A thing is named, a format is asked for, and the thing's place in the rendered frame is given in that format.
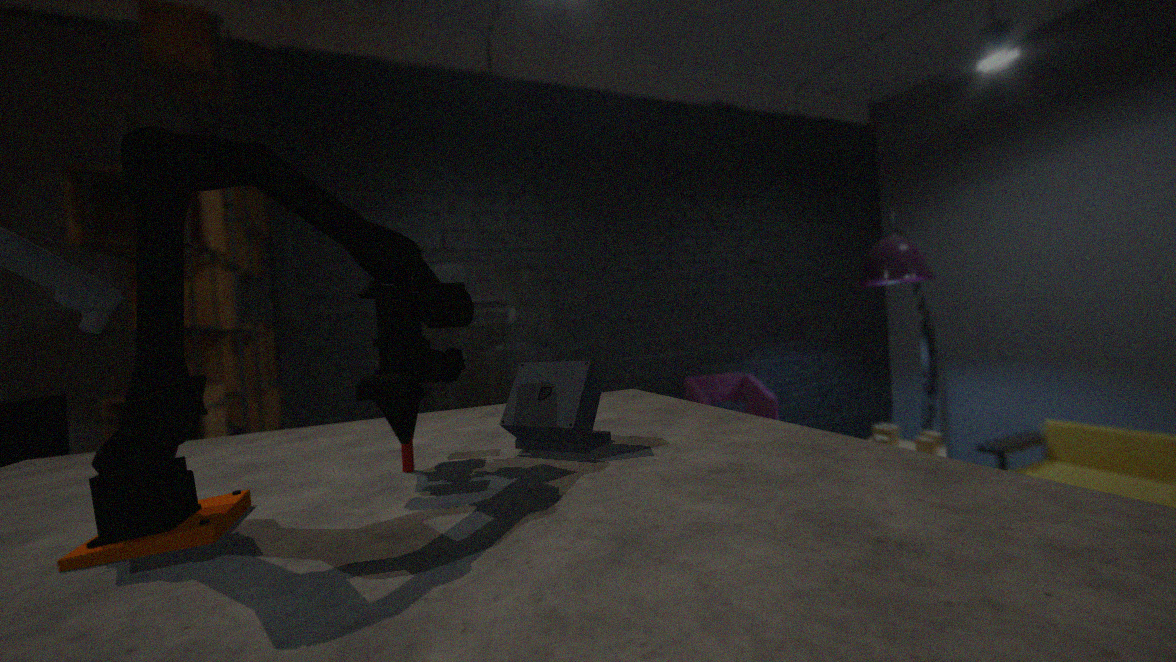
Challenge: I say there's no red square peg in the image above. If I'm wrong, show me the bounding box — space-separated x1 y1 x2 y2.
402 432 415 472

